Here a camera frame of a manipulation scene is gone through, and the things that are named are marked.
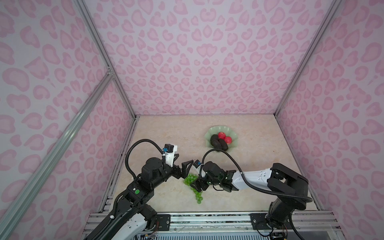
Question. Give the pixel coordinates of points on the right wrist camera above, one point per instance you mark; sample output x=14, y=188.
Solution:
x=197, y=164

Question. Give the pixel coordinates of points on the dark avocado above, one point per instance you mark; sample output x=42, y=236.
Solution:
x=223, y=144
x=214, y=140

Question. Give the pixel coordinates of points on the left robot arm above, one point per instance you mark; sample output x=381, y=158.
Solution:
x=131, y=214

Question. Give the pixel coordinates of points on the right rear frame post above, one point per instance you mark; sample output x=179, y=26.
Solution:
x=319, y=34

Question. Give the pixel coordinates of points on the aluminium diagonal frame bar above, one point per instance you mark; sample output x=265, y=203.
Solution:
x=22, y=202

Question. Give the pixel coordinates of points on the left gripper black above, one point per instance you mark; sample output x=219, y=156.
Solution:
x=184, y=172

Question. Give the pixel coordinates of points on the aluminium corner frame post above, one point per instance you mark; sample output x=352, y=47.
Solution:
x=91, y=26

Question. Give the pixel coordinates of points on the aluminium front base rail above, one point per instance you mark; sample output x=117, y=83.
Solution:
x=307, y=225

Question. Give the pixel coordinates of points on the red strawberry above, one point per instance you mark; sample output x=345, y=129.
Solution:
x=228, y=140
x=221, y=135

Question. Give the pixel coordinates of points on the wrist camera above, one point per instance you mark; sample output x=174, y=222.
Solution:
x=197, y=164
x=170, y=154

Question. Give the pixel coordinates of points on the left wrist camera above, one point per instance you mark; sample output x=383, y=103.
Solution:
x=170, y=154

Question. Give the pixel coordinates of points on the green scalloped fruit bowl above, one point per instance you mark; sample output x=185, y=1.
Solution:
x=227, y=130

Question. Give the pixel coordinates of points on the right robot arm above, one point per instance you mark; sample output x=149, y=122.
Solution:
x=289, y=187

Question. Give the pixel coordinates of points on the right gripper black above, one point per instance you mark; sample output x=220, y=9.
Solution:
x=200, y=182

